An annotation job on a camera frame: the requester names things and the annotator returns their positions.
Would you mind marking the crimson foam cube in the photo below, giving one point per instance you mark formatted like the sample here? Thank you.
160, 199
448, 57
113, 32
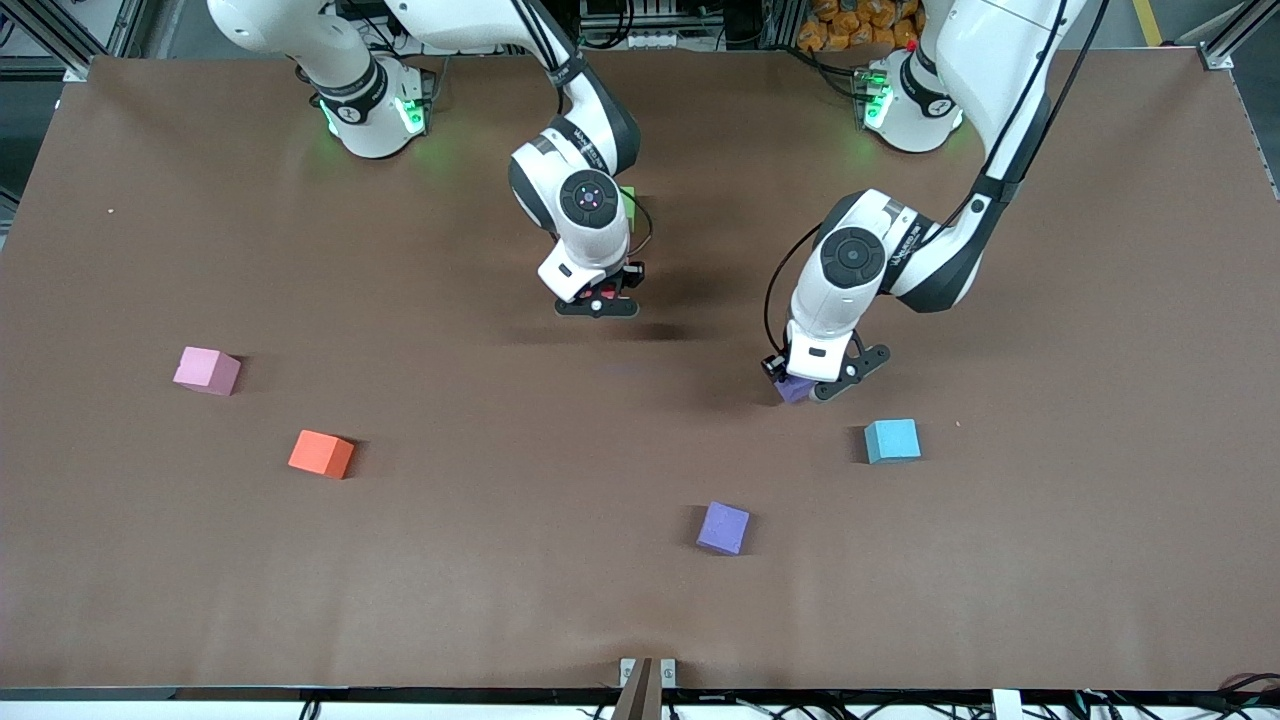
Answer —
608, 294

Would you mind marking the purple foam cube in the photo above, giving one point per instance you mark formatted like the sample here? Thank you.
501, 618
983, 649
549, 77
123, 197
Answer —
723, 527
795, 390

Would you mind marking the green foam cube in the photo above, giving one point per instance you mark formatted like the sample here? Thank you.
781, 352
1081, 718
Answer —
628, 205

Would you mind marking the orange foam cube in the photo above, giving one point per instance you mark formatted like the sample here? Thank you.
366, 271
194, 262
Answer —
320, 453

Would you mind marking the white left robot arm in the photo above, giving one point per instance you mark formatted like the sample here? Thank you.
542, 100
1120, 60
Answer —
830, 320

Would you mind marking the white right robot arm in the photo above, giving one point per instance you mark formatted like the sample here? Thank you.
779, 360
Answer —
575, 250

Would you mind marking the cyan foam cube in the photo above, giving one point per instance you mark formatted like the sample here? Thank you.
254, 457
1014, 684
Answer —
892, 440

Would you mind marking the white electronics unit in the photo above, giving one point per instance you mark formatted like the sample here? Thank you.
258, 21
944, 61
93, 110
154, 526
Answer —
650, 38

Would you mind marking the orange snack bag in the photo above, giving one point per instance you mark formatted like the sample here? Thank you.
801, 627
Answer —
850, 20

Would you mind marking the brown table cover sheet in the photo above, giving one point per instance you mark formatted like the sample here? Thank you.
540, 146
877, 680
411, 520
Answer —
500, 600

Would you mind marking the pale pink foam cube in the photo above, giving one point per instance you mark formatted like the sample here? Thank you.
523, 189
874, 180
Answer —
205, 368

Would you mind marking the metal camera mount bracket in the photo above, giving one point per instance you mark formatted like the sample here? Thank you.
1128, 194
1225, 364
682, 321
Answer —
648, 672

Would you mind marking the white post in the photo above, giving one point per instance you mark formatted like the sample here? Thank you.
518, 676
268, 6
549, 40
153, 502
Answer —
1007, 708

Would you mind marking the aluminium frame profile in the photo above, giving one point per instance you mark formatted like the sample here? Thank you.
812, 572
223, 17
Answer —
1218, 57
75, 70

